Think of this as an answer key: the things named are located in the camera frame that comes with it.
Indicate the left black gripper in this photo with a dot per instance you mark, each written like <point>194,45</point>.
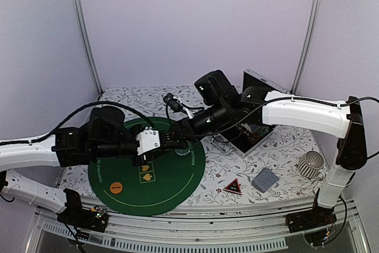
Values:
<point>148,156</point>

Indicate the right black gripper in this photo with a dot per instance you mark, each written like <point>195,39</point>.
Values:
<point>180,134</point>

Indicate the orange big blind button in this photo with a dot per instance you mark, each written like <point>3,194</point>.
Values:
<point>116,188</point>

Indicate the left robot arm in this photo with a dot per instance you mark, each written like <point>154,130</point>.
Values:
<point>94,131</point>

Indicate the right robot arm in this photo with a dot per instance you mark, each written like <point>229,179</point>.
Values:
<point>262,104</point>

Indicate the clear dealer button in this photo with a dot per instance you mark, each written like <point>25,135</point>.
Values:
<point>182,152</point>

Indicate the round green poker mat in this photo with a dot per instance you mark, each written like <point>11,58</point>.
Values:
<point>150,189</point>

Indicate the aluminium poker chip case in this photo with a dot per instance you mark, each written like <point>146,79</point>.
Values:
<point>245,137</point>

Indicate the boxed card deck in case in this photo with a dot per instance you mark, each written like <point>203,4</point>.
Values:
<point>250,128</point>

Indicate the red black triangular button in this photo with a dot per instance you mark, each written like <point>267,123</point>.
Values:
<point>233,187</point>

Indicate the front row poker chips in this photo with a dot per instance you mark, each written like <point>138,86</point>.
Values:
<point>257,137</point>

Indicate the grey playing card deck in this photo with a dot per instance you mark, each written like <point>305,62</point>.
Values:
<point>264,180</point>

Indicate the striped ceramic mug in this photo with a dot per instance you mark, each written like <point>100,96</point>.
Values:
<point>311,165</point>

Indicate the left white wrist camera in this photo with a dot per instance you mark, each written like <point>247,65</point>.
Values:
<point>148,140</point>

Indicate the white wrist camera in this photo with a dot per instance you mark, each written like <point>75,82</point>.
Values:
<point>148,140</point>
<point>177,105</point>

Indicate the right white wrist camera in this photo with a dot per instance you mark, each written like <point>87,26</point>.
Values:
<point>177,105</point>

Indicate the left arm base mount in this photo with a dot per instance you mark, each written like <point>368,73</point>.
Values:
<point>94,219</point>

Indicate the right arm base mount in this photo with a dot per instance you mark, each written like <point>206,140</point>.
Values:
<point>316,217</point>

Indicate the left aluminium frame post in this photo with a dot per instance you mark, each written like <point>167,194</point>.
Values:
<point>78,9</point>

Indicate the aluminium frame post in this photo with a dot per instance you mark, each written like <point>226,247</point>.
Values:
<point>311,24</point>
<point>78,9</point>

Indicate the right aluminium frame post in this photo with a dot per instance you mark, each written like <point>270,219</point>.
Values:
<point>311,24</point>

